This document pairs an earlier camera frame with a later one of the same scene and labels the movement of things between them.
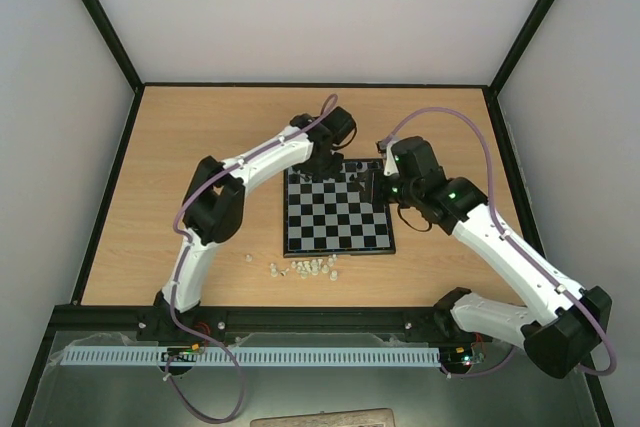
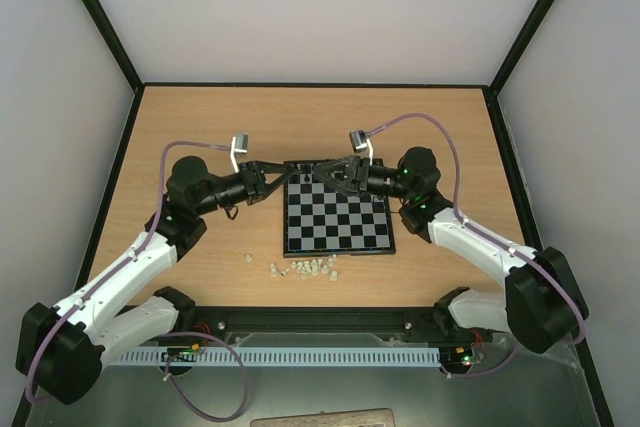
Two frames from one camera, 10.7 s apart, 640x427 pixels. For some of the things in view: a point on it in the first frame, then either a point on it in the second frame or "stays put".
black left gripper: (333, 173) -> (253, 174)
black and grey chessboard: (337, 215) stays put
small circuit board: (457, 355) stays put
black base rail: (227, 323) stays put
